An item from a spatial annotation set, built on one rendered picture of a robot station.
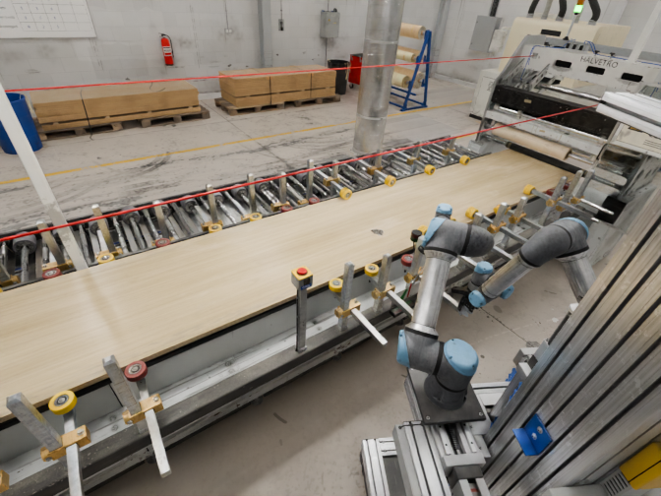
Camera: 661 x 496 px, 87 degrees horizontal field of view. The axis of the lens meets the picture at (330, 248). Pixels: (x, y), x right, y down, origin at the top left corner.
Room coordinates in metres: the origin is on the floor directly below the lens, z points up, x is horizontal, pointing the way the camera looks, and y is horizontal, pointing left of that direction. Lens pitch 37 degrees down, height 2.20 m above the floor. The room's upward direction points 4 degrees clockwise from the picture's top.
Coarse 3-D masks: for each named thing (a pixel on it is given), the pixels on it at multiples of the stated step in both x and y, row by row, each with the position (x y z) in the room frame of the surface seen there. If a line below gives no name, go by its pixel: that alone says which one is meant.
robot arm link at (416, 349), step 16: (432, 224) 1.03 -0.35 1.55; (448, 224) 1.03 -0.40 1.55; (464, 224) 1.03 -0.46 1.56; (432, 240) 1.00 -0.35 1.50; (448, 240) 0.98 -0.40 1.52; (464, 240) 0.98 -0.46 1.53; (432, 256) 0.97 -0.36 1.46; (448, 256) 0.95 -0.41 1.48; (432, 272) 0.92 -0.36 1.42; (448, 272) 0.93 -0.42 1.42; (432, 288) 0.88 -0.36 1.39; (416, 304) 0.86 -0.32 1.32; (432, 304) 0.84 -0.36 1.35; (416, 320) 0.81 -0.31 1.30; (432, 320) 0.80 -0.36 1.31; (400, 336) 0.77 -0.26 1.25; (416, 336) 0.76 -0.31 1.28; (432, 336) 0.76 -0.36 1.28; (400, 352) 0.72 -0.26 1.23; (416, 352) 0.72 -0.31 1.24; (432, 352) 0.71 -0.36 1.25; (416, 368) 0.70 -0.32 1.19; (432, 368) 0.68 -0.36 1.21
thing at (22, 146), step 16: (656, 16) 3.37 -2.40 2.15; (640, 48) 3.37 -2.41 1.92; (0, 96) 1.37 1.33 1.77; (0, 112) 1.35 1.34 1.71; (16, 128) 1.37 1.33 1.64; (16, 144) 1.35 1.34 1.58; (32, 160) 1.37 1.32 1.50; (32, 176) 1.36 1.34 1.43; (48, 192) 1.37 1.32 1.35; (48, 208) 1.36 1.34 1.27; (64, 240) 1.35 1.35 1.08; (80, 256) 1.37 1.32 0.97
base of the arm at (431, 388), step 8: (432, 376) 0.72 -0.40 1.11; (424, 384) 0.73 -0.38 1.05; (432, 384) 0.70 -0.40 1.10; (440, 384) 0.68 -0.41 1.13; (432, 392) 0.68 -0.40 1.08; (440, 392) 0.67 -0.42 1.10; (448, 392) 0.66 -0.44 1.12; (456, 392) 0.66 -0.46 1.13; (464, 392) 0.67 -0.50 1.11; (432, 400) 0.67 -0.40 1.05; (440, 400) 0.66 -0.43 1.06; (448, 400) 0.65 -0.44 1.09; (456, 400) 0.65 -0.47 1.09; (464, 400) 0.67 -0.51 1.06; (448, 408) 0.64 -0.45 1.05; (456, 408) 0.64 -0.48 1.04
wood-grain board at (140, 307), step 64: (384, 192) 2.48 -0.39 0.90; (448, 192) 2.57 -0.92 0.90; (512, 192) 2.66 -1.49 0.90; (192, 256) 1.52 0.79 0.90; (256, 256) 1.56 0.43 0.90; (320, 256) 1.61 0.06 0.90; (0, 320) 0.97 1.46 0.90; (64, 320) 1.00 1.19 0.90; (128, 320) 1.03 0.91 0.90; (192, 320) 1.06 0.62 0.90; (0, 384) 0.68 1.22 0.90; (64, 384) 0.70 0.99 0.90
